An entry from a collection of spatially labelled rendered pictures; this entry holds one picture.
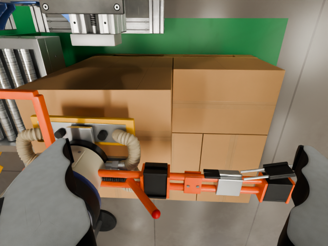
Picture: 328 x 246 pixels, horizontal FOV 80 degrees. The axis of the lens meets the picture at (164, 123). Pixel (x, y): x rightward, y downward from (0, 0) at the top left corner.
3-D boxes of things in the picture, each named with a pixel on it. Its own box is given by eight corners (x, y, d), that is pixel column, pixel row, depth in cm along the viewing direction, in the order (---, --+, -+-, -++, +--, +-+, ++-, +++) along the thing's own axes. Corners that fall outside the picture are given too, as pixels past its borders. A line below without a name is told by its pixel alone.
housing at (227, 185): (212, 185, 63) (215, 195, 59) (215, 168, 60) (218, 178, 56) (235, 186, 63) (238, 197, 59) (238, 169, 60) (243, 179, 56)
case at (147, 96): (79, 130, 127) (42, 173, 92) (64, 67, 109) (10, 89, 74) (172, 131, 124) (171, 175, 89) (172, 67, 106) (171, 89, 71)
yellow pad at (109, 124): (40, 139, 70) (31, 147, 66) (32, 113, 66) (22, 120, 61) (135, 143, 69) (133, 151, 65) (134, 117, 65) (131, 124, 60)
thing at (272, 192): (253, 189, 63) (259, 202, 58) (258, 171, 59) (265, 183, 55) (279, 191, 62) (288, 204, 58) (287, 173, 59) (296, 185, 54)
